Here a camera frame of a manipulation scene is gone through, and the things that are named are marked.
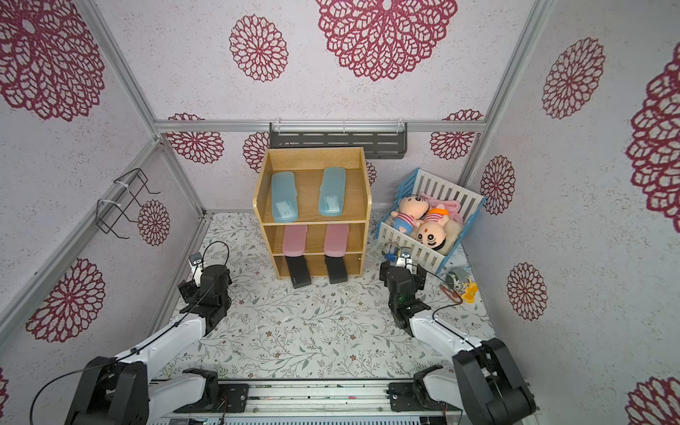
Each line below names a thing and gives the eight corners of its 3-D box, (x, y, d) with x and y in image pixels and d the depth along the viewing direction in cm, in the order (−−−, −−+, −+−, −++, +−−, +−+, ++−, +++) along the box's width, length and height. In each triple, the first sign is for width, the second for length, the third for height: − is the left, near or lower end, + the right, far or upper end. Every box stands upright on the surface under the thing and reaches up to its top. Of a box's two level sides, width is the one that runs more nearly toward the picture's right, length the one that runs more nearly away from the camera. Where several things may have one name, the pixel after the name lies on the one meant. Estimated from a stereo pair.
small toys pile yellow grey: (440, 286, 98) (445, 278, 94) (445, 277, 101) (450, 268, 96) (469, 303, 94) (476, 295, 89) (474, 292, 97) (481, 284, 92)
